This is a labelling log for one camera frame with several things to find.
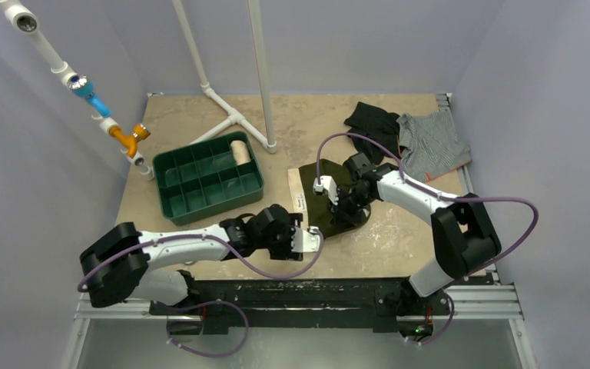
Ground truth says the olive green underwear cream waistband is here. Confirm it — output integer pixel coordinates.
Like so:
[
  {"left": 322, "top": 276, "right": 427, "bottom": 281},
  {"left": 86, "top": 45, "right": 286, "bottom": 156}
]
[{"left": 287, "top": 162, "right": 360, "bottom": 239}]

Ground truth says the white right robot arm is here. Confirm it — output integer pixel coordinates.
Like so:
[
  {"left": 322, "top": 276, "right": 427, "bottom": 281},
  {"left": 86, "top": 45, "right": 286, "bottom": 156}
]
[{"left": 313, "top": 153, "right": 502, "bottom": 313}]

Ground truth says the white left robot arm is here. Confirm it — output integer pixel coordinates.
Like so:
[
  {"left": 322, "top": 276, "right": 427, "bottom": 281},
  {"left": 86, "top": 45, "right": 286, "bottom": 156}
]
[{"left": 78, "top": 204, "right": 321, "bottom": 314}]

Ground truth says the black striped underwear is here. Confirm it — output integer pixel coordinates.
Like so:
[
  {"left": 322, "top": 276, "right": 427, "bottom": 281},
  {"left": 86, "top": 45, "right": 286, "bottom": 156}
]
[{"left": 344, "top": 101, "right": 401, "bottom": 165}]

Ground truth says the cream rolled underwear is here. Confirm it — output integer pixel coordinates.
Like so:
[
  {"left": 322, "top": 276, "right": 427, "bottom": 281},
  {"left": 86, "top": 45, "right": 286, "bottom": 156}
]
[{"left": 230, "top": 140, "right": 252, "bottom": 166}]

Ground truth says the grey striped underwear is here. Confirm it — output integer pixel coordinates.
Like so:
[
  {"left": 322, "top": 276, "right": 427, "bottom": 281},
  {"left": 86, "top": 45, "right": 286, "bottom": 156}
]
[{"left": 396, "top": 111, "right": 472, "bottom": 182}]

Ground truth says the green divided organizer tray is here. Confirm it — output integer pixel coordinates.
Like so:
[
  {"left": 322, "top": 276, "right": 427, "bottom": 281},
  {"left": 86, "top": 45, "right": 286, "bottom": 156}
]
[{"left": 153, "top": 131, "right": 264, "bottom": 226}]

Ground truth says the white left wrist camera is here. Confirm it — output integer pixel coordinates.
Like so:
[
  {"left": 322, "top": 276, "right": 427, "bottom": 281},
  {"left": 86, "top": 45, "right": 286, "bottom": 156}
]
[{"left": 291, "top": 226, "right": 323, "bottom": 254}]

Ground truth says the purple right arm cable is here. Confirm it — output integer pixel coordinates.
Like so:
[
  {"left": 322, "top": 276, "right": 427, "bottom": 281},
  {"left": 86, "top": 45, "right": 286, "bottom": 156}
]
[{"left": 316, "top": 132, "right": 540, "bottom": 346}]

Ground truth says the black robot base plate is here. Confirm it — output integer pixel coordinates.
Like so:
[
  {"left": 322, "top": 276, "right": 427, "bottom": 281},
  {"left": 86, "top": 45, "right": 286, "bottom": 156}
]
[{"left": 149, "top": 277, "right": 452, "bottom": 337}]

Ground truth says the white PVC pipe frame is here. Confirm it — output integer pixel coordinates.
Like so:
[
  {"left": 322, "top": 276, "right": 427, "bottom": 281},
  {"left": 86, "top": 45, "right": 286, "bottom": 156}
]
[{"left": 147, "top": 1, "right": 278, "bottom": 154}]

